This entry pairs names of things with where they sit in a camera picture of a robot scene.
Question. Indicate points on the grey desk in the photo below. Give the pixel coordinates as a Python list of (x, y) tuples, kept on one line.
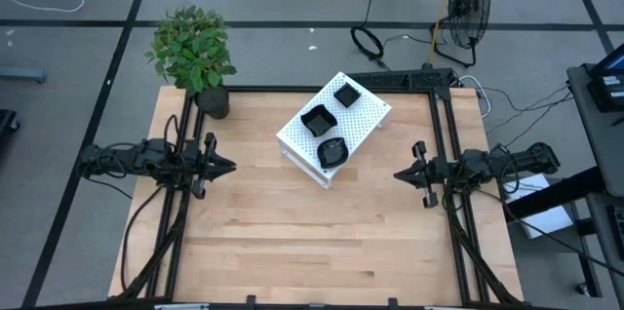
[(599, 144)]

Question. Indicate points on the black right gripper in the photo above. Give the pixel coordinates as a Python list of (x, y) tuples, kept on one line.
[(441, 169)]

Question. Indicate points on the small black square plate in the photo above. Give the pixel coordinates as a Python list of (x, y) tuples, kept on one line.
[(347, 95)]

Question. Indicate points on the black floor fan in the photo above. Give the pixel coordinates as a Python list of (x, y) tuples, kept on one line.
[(470, 5)]

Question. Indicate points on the black caster base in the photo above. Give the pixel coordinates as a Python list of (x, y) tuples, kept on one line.
[(7, 122)]

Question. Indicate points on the black aluminium table frame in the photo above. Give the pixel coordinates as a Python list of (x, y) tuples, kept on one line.
[(404, 78)]

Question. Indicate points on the black oval leaf plate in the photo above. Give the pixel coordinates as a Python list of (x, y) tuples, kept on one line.
[(332, 152)]

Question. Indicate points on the small black table clamp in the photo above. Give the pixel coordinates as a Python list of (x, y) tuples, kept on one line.
[(392, 302), (251, 300)]

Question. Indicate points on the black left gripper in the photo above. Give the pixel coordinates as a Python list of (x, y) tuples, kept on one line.
[(197, 164)]

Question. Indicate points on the green leafy plant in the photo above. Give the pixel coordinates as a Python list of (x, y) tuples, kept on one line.
[(190, 49)]

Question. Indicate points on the black wavy square plate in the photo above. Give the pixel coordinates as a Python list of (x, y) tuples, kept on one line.
[(319, 121)]

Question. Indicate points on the black desk crossbar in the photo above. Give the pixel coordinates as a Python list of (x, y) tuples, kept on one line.
[(551, 195)]

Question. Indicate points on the black laptop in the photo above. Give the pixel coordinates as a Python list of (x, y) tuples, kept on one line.
[(607, 88)]

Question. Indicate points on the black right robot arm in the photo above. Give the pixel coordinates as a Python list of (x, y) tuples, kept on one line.
[(526, 159)]

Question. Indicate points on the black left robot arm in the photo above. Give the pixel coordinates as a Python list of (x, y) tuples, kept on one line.
[(141, 159)]

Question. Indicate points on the white perforated metal riser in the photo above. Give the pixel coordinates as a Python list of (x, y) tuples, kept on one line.
[(363, 125)]

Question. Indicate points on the white box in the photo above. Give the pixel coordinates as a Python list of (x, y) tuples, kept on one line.
[(546, 217)]

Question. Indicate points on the black plant pot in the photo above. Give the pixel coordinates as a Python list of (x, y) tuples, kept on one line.
[(213, 103)]

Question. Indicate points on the grey furniture foot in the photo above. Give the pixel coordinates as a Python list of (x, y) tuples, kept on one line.
[(22, 75)]

